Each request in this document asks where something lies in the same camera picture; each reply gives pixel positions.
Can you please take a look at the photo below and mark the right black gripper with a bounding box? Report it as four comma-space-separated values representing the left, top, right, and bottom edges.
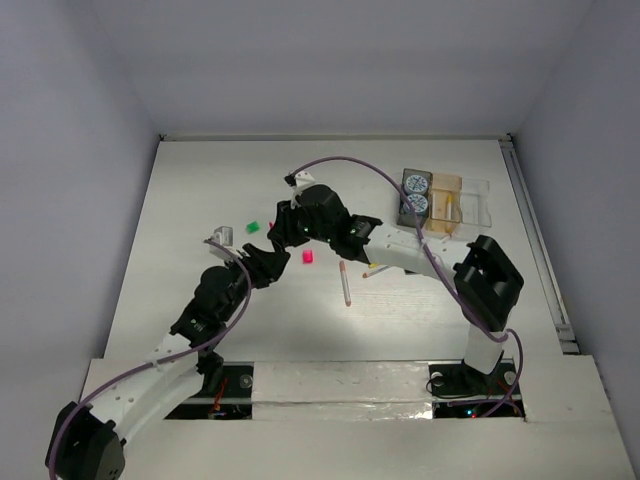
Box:
268, 196, 334, 246

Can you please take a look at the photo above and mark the green highlighter cap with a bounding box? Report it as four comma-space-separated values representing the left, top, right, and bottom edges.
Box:
246, 221, 261, 234

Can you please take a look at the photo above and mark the pink highlighter cap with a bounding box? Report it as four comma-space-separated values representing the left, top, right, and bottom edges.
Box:
302, 250, 314, 264

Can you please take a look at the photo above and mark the blue white round jar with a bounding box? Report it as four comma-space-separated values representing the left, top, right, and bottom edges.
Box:
403, 174, 429, 196

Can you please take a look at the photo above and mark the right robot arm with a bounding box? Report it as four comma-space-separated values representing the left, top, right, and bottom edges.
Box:
268, 184, 524, 392

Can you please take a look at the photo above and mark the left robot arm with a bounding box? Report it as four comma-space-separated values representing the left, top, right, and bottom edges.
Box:
45, 242, 291, 479

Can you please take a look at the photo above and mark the pink white marker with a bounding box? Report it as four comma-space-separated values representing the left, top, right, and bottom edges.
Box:
339, 260, 352, 307

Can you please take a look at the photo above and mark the orange white marker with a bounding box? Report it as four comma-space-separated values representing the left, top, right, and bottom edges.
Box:
362, 265, 391, 279

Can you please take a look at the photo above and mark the dark grey container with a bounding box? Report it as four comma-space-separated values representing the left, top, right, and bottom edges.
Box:
397, 168, 432, 227

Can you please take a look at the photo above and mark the clear plastic container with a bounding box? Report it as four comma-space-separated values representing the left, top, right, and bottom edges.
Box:
458, 178, 492, 238

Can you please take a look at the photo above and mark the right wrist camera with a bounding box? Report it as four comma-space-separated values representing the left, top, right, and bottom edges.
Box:
284, 170, 316, 196

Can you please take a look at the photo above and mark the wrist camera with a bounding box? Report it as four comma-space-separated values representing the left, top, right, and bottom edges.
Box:
203, 226, 234, 248
284, 170, 316, 196

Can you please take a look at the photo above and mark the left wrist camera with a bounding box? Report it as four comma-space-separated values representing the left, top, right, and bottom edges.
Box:
203, 226, 234, 248

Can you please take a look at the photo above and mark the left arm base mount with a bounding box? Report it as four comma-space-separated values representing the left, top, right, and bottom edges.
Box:
165, 362, 254, 421

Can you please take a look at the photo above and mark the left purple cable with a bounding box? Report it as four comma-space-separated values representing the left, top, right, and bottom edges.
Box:
44, 239, 252, 479

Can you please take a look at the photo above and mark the purple cable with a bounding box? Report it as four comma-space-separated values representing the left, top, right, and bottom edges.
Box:
44, 239, 252, 479
294, 157, 524, 419

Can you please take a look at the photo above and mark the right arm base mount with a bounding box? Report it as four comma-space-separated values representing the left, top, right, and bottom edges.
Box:
425, 361, 526, 419

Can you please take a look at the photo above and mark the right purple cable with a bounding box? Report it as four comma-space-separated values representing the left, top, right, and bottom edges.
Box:
294, 157, 524, 419

